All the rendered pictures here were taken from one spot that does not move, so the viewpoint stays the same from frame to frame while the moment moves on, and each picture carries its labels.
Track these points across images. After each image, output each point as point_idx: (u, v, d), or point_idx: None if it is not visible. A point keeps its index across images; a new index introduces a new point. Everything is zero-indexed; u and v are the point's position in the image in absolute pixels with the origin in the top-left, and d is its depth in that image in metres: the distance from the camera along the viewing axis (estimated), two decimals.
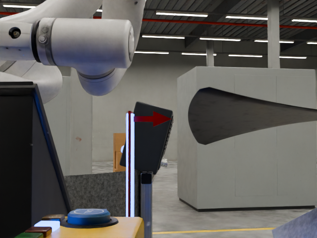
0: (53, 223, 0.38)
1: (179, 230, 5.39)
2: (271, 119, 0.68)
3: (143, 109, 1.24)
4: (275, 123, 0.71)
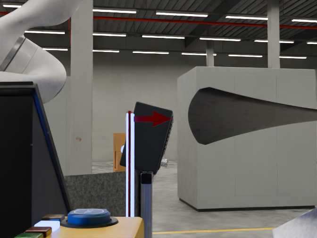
0: (53, 223, 0.38)
1: (179, 230, 5.39)
2: (271, 119, 0.68)
3: (143, 109, 1.24)
4: (275, 123, 0.71)
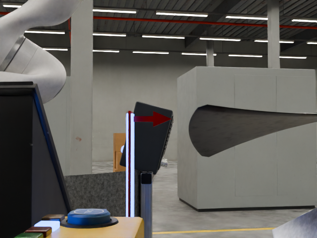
0: (53, 223, 0.38)
1: (179, 230, 5.39)
2: None
3: (143, 109, 1.24)
4: None
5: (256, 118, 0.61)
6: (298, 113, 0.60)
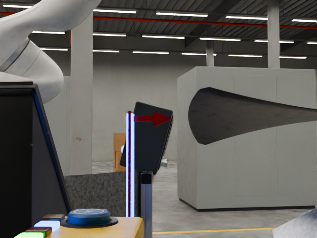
0: (53, 223, 0.38)
1: (179, 230, 5.39)
2: None
3: (143, 109, 1.24)
4: None
5: (256, 107, 0.61)
6: (298, 106, 0.60)
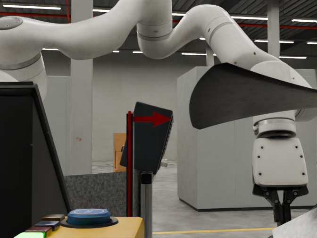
0: (53, 223, 0.38)
1: (179, 230, 5.39)
2: None
3: (143, 109, 1.24)
4: None
5: None
6: (316, 206, 0.72)
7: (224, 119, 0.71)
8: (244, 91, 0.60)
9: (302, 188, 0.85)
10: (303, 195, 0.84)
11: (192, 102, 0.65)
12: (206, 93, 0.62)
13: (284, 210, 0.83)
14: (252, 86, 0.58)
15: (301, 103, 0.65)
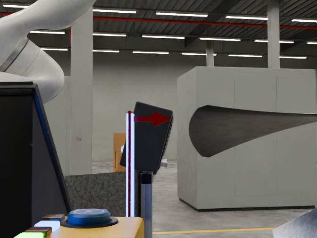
0: (53, 223, 0.38)
1: (179, 230, 5.39)
2: None
3: (143, 109, 1.24)
4: None
5: None
6: None
7: (229, 145, 0.75)
8: (235, 123, 0.63)
9: None
10: None
11: (192, 138, 0.69)
12: (201, 129, 0.66)
13: None
14: (240, 119, 0.61)
15: (296, 122, 0.67)
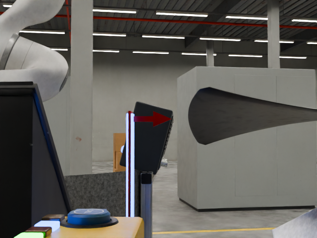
0: (53, 223, 0.38)
1: (179, 230, 5.39)
2: None
3: (143, 109, 1.24)
4: None
5: None
6: None
7: (227, 134, 0.75)
8: (235, 110, 0.64)
9: None
10: None
11: (190, 121, 0.69)
12: (201, 113, 0.66)
13: None
14: (240, 106, 0.61)
15: (296, 117, 0.67)
